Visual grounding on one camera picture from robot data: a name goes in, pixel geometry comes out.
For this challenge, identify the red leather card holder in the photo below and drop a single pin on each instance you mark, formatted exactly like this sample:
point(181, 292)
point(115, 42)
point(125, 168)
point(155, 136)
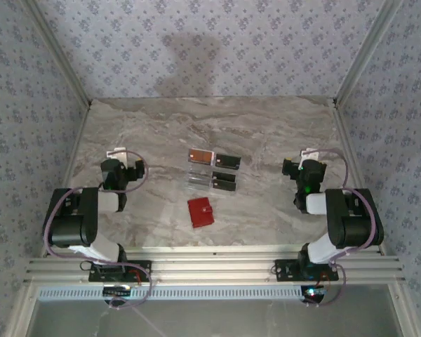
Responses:
point(200, 214)

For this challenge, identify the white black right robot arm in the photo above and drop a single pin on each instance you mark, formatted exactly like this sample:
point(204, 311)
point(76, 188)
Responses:
point(354, 221)

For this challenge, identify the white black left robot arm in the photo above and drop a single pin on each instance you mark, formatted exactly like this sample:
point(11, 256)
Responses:
point(70, 224)

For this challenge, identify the shiny copper credit card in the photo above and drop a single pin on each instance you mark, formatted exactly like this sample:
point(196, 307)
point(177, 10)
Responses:
point(200, 156)

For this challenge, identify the small circuit board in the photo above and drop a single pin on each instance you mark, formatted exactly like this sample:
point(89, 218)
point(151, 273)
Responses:
point(117, 290)
point(314, 293)

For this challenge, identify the grey metal sheet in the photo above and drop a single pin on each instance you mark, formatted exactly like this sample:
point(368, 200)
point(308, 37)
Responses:
point(231, 321)

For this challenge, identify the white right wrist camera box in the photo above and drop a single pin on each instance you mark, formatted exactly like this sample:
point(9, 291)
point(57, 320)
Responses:
point(308, 153)

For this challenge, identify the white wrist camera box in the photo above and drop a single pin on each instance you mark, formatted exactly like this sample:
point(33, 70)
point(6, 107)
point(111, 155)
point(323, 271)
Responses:
point(308, 153)
point(116, 153)

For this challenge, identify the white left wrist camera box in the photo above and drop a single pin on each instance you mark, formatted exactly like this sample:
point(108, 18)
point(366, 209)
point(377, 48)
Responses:
point(116, 153)

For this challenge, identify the aluminium side rail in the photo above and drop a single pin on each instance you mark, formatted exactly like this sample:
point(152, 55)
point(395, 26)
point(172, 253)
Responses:
point(347, 140)
point(76, 140)

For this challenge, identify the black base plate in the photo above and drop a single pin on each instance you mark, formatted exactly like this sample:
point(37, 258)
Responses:
point(284, 270)
point(145, 267)

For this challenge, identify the aluminium corner post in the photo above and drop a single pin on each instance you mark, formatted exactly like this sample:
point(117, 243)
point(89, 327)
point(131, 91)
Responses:
point(368, 56)
point(59, 58)

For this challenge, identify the aluminium front rail frame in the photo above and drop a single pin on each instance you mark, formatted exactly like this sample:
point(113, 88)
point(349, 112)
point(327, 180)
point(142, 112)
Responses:
point(214, 268)

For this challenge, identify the aluminium frame leg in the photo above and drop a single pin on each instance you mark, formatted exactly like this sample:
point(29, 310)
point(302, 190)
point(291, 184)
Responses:
point(21, 312)
point(403, 312)

